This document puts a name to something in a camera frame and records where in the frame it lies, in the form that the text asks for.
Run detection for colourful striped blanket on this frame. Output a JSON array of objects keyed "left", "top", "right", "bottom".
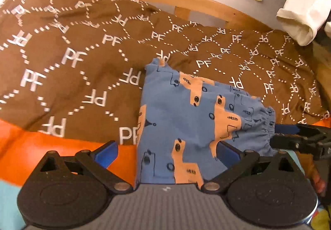
[{"left": 0, "top": 116, "right": 331, "bottom": 230}]

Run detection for wooden bed frame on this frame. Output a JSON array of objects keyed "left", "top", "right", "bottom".
[{"left": 102, "top": 0, "right": 331, "bottom": 96}]

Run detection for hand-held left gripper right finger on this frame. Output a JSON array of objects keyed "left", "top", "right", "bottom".
[{"left": 201, "top": 141, "right": 304, "bottom": 193}]

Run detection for blue pants with orange print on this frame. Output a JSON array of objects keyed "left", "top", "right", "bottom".
[{"left": 135, "top": 58, "right": 277, "bottom": 185}]

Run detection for brown printed blanket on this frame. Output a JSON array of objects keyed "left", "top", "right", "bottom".
[{"left": 0, "top": 0, "right": 331, "bottom": 146}]

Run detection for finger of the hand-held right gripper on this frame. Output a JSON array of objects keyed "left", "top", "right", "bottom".
[
  {"left": 275, "top": 124, "right": 321, "bottom": 136},
  {"left": 269, "top": 135, "right": 314, "bottom": 154}
]

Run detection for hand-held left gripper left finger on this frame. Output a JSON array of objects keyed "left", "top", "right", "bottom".
[{"left": 34, "top": 140, "right": 132, "bottom": 193}]

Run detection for cream white cloth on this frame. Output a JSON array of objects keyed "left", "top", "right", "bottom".
[{"left": 276, "top": 0, "right": 331, "bottom": 46}]

